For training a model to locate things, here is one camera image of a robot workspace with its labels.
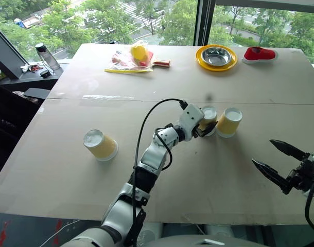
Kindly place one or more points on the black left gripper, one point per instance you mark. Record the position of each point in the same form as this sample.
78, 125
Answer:
200, 132

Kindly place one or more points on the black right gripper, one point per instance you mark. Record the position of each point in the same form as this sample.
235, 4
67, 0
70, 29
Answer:
302, 177

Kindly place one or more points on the yellow paper cup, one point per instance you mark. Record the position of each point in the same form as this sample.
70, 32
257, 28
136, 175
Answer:
209, 114
229, 122
100, 145

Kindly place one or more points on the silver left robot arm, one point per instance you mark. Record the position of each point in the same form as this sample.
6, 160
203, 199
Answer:
152, 157

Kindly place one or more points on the yellow plastic plate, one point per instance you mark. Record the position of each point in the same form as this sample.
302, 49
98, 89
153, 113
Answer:
199, 60

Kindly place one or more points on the stainless steel bowl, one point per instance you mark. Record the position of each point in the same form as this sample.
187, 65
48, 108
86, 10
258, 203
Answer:
216, 56

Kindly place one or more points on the red table tennis paddle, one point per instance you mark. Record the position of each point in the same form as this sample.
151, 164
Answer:
160, 63

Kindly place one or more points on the red and white shoe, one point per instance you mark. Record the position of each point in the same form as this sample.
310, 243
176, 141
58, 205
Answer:
260, 54

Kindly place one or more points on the white cylinder under table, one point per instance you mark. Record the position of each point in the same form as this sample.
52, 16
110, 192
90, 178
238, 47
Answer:
220, 229
150, 232

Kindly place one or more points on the yellow round plastic toy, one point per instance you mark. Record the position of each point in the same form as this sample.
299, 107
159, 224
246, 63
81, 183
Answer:
139, 51

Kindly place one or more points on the clear tape strip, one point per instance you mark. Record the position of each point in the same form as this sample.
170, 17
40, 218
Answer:
108, 97

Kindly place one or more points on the clear plastic bag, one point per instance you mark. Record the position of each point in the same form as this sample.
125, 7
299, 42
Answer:
123, 63

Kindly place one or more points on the silver robot torso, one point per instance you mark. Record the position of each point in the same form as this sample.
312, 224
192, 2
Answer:
198, 242

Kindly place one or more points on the small black object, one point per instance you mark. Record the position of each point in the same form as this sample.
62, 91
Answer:
45, 73

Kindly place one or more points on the clear water bottle black cap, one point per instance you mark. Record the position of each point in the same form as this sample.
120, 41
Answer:
47, 57

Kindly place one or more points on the dark side desk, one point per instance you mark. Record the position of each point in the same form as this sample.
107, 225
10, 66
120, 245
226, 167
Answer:
28, 82

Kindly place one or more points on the red and white small items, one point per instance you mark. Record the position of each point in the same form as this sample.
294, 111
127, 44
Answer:
31, 68

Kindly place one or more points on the dark grey panel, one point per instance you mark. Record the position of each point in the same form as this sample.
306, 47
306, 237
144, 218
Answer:
7, 56

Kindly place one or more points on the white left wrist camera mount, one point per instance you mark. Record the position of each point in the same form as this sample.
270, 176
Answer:
191, 116

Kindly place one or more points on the dark window frame post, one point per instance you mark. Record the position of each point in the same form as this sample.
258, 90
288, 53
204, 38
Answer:
204, 23

